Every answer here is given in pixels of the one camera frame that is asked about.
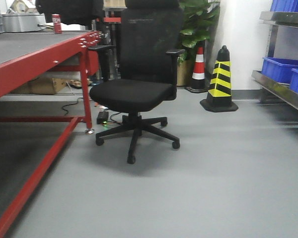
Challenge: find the blue bin on lower shelf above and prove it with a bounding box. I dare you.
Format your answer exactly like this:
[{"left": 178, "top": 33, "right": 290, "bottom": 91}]
[{"left": 261, "top": 57, "right": 298, "bottom": 84}]

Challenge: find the stainless steel shelf rack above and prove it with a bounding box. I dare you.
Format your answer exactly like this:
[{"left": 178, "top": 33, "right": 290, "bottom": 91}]
[{"left": 251, "top": 11, "right": 298, "bottom": 110}]

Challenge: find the black office chair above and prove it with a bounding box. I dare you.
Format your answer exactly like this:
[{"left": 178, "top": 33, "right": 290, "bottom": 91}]
[{"left": 89, "top": 0, "right": 184, "bottom": 164}]

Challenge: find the black power strip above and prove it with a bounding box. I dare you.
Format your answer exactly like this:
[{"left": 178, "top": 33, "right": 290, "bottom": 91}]
[{"left": 96, "top": 111, "right": 109, "bottom": 124}]

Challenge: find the orange white traffic cone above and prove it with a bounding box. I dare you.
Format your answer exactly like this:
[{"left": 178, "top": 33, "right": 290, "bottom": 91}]
[{"left": 185, "top": 46, "right": 208, "bottom": 93}]

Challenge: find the yellow black traffic cone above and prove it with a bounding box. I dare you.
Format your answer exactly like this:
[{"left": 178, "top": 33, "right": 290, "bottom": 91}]
[{"left": 200, "top": 45, "right": 238, "bottom": 113}]

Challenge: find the cardboard box under bench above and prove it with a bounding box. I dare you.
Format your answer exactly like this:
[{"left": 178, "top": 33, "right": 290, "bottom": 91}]
[{"left": 10, "top": 77, "right": 67, "bottom": 95}]

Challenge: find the green potted plant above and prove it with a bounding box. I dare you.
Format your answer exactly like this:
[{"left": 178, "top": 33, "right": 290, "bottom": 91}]
[{"left": 176, "top": 0, "right": 221, "bottom": 87}]

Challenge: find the black cloth hanging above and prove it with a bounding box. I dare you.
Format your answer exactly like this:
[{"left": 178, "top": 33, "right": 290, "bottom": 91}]
[{"left": 35, "top": 0, "right": 104, "bottom": 26}]

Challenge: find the red soda can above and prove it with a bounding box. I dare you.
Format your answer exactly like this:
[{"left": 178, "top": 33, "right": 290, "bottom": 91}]
[{"left": 52, "top": 14, "right": 62, "bottom": 34}]

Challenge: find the red metal workbench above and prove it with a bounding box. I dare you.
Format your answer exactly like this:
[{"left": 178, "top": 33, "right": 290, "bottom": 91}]
[{"left": 0, "top": 31, "right": 101, "bottom": 238}]

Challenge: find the grey plastic crate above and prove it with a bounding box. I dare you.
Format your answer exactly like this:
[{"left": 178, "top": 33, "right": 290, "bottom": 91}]
[{"left": 2, "top": 13, "right": 46, "bottom": 33}]

